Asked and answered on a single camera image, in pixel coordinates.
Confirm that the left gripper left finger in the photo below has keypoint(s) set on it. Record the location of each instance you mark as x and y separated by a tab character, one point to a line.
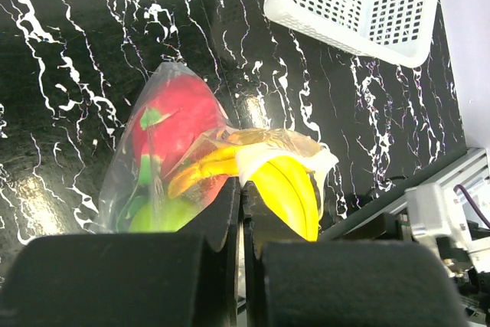
186	278

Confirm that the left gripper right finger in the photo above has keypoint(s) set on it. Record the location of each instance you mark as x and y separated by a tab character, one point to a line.
293	282

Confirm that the green apple toy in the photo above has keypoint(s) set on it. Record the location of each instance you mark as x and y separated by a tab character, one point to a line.
170	216

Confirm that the yellow banana bunch toy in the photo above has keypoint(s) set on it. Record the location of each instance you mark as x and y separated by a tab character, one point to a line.
283	179

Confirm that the clear dotted zip top bag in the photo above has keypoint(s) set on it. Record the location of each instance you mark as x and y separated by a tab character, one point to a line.
122	175

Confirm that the red dragon fruit toy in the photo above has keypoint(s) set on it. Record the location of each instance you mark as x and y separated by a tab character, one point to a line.
164	128

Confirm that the white plastic basket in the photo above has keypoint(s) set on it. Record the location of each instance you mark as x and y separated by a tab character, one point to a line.
395	31

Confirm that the black marble pattern mat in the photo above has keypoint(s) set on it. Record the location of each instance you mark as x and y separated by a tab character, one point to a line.
71	71

